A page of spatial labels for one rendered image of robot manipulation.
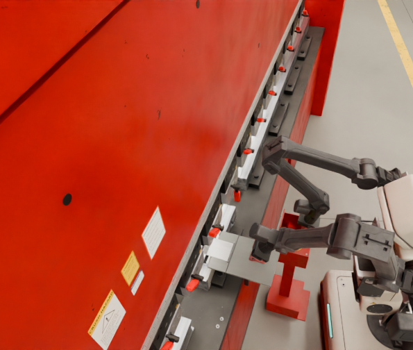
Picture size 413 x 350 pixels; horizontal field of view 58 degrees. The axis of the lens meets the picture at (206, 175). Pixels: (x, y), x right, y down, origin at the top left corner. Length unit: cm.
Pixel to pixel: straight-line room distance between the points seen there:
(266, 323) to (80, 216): 204
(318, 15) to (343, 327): 220
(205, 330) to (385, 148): 246
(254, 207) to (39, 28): 154
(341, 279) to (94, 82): 204
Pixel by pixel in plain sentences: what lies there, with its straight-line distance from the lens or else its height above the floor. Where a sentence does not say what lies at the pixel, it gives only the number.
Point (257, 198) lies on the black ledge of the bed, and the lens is 190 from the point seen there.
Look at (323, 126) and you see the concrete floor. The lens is 363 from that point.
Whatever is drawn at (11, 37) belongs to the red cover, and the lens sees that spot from 43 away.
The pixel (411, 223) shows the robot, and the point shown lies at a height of 136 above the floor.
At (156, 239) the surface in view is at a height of 163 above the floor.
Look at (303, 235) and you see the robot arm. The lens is 116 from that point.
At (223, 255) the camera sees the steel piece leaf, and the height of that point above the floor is 100.
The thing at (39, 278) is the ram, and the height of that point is 193.
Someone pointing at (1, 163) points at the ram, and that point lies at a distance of 47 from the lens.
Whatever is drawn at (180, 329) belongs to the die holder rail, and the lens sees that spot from 151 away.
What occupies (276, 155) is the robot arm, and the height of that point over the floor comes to 136.
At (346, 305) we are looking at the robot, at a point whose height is 28.
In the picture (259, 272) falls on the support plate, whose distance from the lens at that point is 155.
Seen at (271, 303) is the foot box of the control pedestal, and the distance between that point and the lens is 245.
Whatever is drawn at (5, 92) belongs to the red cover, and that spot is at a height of 218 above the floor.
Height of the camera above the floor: 239
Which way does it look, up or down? 49 degrees down
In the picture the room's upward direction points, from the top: 7 degrees counter-clockwise
